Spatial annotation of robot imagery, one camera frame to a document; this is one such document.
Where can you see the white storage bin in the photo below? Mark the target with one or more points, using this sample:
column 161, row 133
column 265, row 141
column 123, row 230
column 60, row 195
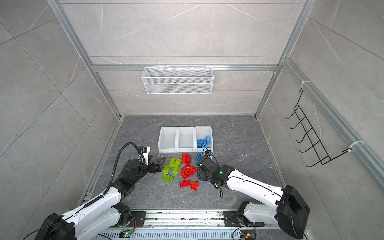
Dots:
column 186, row 140
column 203, row 138
column 167, row 140

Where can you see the white right storage bin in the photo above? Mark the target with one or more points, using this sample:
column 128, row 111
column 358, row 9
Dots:
column 203, row 138

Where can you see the green lego brick upper right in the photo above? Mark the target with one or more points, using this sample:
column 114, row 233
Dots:
column 176, row 165

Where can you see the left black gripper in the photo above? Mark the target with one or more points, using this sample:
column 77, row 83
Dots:
column 158, row 168

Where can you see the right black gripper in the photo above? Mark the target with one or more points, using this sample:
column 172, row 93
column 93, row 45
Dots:
column 200, row 173

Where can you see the blue lego brick top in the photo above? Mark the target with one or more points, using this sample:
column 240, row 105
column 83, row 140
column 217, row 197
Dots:
column 198, row 157

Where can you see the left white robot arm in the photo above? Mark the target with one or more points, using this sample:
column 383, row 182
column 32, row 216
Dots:
column 101, row 212

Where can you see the red arch lego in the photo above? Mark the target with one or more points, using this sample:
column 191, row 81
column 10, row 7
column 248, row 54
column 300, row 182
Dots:
column 188, row 171

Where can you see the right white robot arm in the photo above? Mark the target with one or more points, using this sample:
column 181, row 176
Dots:
column 286, row 207

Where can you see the red double lego brick top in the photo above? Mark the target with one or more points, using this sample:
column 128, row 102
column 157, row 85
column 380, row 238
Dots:
column 186, row 159

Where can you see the green lego brick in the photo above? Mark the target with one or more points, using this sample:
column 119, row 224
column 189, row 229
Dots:
column 176, row 165
column 166, row 170
column 167, row 178
column 172, row 161

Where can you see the white middle storage bin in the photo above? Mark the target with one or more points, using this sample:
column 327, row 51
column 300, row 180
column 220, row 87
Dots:
column 186, row 140

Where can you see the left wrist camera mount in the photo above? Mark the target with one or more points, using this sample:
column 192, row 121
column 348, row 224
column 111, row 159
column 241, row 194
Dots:
column 144, row 154

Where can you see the white wire mesh basket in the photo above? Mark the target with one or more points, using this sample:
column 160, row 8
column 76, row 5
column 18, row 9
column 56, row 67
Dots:
column 178, row 80

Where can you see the green lego brick bottom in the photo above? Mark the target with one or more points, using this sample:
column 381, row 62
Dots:
column 167, row 178

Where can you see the green lego brick upper left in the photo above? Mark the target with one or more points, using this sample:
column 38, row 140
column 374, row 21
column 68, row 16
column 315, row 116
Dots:
column 172, row 161

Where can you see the white left storage bin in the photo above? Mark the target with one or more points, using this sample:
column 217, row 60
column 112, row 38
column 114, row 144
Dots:
column 167, row 140

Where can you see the metal base rail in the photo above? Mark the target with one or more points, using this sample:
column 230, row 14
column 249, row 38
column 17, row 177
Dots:
column 179, row 225

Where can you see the black wire hook rack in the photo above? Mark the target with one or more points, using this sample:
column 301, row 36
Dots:
column 312, row 136

